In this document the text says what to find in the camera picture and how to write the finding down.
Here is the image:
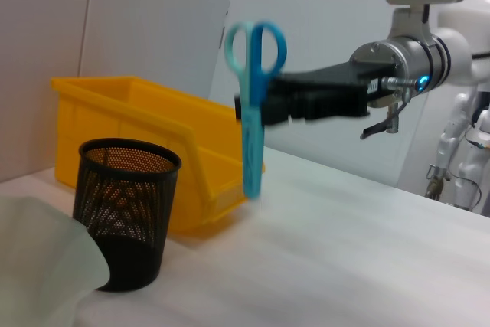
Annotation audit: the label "right gripper cable with connectors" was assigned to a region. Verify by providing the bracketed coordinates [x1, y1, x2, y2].
[359, 75, 419, 141]

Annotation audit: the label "black mesh pen holder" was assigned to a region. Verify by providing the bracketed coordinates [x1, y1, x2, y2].
[72, 137, 183, 293]

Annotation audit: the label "yellow plastic bin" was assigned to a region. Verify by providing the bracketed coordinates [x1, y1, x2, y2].
[50, 75, 266, 235]

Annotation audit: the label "translucent green fruit bowl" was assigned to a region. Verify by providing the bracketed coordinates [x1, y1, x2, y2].
[0, 195, 112, 327]

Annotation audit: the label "white humanoid robot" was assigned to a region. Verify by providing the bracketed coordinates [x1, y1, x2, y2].
[426, 90, 490, 214]

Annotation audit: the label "blue scissors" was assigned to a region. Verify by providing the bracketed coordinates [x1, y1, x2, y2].
[223, 19, 288, 201]

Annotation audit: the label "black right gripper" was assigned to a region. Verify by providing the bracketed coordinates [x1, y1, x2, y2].
[234, 60, 395, 126]

